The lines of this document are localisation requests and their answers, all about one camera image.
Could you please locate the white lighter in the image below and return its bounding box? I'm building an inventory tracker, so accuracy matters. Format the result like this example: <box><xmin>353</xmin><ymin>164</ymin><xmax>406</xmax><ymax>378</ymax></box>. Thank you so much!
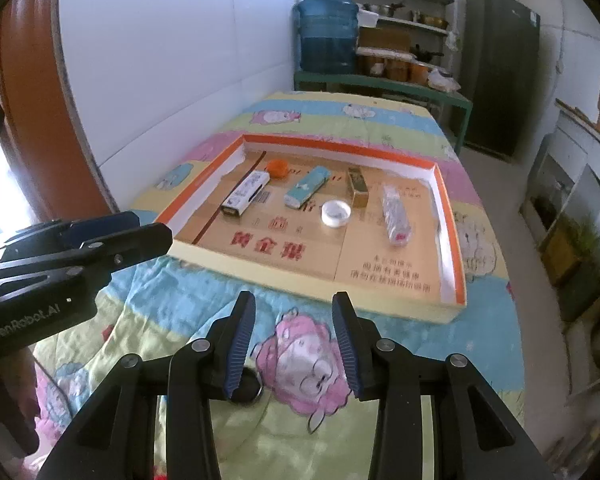
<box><xmin>220</xmin><ymin>170</ymin><xmax>271</xmax><ymax>217</ymax></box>

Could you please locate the teal lighter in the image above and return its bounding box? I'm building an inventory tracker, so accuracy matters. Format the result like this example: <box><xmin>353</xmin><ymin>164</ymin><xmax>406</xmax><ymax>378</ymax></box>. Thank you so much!
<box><xmin>284</xmin><ymin>166</ymin><xmax>332</xmax><ymax>209</ymax></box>

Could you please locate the operator left hand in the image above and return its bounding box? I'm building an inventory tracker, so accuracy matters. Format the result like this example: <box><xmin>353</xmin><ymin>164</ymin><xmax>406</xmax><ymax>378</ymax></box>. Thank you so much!
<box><xmin>0</xmin><ymin>348</ymin><xmax>40</xmax><ymax>458</ymax></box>

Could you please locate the black bottle cap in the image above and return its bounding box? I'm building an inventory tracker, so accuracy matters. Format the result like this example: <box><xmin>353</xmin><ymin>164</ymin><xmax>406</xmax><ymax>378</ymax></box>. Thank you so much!
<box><xmin>230</xmin><ymin>367</ymin><xmax>263</xmax><ymax>405</ymax></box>

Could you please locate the colourful cartoon quilt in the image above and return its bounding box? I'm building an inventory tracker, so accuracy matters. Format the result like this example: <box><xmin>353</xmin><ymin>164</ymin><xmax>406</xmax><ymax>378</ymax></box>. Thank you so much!
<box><xmin>34</xmin><ymin>92</ymin><xmax>524</xmax><ymax>479</ymax></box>

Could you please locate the orange rimmed cardboard tray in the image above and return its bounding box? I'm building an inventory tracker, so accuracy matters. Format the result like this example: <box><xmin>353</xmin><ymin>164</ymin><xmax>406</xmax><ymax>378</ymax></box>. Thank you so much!
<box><xmin>158</xmin><ymin>133</ymin><xmax>467</xmax><ymax>323</ymax></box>

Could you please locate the gold lighter box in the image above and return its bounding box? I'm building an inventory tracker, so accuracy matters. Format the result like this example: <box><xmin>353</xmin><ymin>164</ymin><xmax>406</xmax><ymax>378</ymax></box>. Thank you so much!
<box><xmin>347</xmin><ymin>167</ymin><xmax>370</xmax><ymax>208</ymax></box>

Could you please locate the orange cap in tray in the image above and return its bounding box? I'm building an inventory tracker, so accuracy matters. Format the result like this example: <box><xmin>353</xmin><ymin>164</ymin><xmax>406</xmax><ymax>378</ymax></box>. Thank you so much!
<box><xmin>265</xmin><ymin>159</ymin><xmax>289</xmax><ymax>180</ymax></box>

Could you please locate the white kitchen counter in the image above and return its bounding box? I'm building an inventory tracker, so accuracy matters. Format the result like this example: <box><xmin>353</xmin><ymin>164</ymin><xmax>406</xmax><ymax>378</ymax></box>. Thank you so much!
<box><xmin>520</xmin><ymin>95</ymin><xmax>600</xmax><ymax>399</ymax></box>

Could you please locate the green bench table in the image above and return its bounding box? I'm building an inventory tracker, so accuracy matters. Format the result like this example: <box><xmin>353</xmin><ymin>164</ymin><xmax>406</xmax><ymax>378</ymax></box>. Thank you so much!
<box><xmin>294</xmin><ymin>70</ymin><xmax>472</xmax><ymax>154</ymax></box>

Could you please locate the blue water jug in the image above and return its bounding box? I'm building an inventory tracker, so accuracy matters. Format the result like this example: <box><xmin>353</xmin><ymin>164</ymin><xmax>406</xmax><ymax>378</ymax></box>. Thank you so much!
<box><xmin>297</xmin><ymin>0</ymin><xmax>358</xmax><ymax>74</ymax></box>

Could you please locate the dark green refrigerator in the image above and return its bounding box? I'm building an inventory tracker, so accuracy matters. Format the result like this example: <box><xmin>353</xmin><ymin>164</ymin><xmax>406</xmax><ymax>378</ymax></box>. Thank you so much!
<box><xmin>460</xmin><ymin>0</ymin><xmax>541</xmax><ymax>158</ymax></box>

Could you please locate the orange wooden door frame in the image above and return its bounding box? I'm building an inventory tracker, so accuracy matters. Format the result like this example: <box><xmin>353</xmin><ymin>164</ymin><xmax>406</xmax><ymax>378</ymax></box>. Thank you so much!
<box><xmin>0</xmin><ymin>0</ymin><xmax>118</xmax><ymax>221</ymax></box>

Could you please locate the white wall shelf unit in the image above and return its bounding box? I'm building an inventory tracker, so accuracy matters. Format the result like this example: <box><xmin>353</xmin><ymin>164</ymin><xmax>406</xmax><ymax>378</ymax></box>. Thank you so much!
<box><xmin>352</xmin><ymin>0</ymin><xmax>454</xmax><ymax>88</ymax></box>

